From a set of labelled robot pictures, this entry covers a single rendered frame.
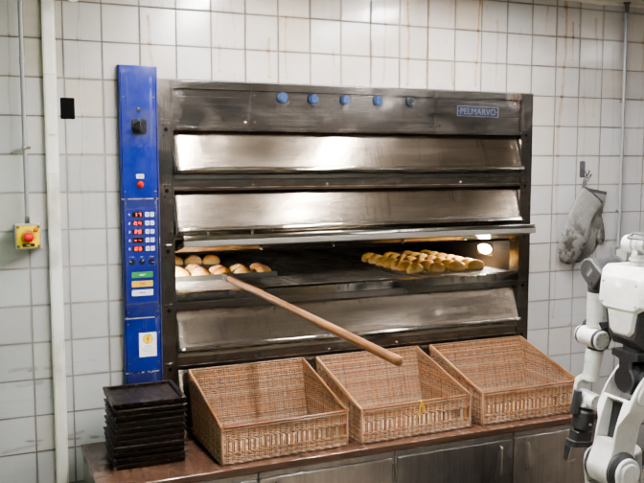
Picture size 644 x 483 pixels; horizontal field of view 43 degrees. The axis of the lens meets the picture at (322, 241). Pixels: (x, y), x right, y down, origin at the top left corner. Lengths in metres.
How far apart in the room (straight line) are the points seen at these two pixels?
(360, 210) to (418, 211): 0.31
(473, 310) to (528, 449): 0.78
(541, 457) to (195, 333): 1.67
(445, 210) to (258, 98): 1.09
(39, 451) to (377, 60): 2.28
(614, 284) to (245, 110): 1.70
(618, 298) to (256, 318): 1.56
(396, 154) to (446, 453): 1.40
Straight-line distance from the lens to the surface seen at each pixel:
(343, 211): 3.81
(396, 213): 3.93
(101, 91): 3.51
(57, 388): 3.58
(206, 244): 3.45
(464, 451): 3.71
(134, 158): 3.48
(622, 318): 3.23
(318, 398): 3.68
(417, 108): 4.01
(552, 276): 4.50
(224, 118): 3.63
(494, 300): 4.31
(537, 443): 3.93
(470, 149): 4.16
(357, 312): 3.92
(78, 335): 3.55
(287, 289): 3.74
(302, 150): 3.73
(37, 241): 3.41
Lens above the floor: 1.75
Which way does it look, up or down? 6 degrees down
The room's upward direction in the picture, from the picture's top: straight up
